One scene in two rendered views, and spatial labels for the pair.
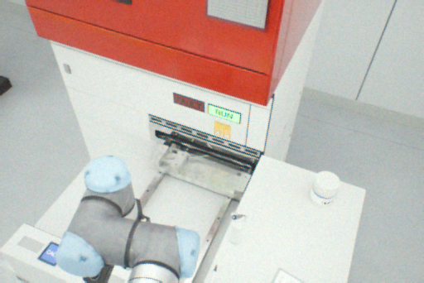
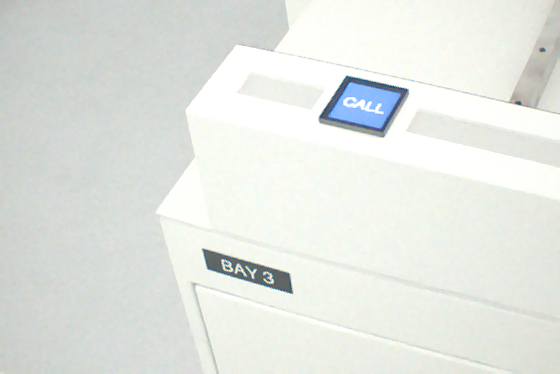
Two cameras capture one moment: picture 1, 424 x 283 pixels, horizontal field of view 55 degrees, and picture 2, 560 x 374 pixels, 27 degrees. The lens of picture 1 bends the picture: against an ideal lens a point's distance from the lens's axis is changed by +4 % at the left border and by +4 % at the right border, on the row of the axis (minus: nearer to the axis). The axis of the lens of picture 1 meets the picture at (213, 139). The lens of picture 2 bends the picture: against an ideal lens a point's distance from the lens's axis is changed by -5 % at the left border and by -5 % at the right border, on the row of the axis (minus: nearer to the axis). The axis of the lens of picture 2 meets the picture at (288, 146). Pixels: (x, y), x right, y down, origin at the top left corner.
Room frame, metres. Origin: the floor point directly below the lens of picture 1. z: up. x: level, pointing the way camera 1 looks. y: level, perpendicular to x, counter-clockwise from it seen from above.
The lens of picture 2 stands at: (-0.22, 0.38, 1.59)
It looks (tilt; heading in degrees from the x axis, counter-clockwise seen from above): 42 degrees down; 9
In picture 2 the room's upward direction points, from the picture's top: 9 degrees counter-clockwise
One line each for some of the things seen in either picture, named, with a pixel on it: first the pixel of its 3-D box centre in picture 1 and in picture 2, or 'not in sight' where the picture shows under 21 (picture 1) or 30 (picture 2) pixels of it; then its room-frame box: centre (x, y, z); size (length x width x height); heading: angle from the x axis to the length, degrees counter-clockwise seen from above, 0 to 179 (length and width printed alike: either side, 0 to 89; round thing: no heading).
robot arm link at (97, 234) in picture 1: (98, 238); not in sight; (0.33, 0.19, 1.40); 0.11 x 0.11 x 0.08; 81
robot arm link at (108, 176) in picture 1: (109, 188); not in sight; (0.43, 0.19, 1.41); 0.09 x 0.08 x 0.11; 171
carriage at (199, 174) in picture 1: (199, 174); not in sight; (0.87, 0.05, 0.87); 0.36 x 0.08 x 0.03; 68
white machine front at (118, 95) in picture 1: (159, 107); not in sight; (1.06, 0.20, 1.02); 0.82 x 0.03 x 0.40; 68
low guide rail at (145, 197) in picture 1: (142, 203); (553, 36); (0.76, 0.24, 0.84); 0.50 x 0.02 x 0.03; 158
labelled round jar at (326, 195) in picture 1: (324, 189); not in sight; (0.72, -0.34, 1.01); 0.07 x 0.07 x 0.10
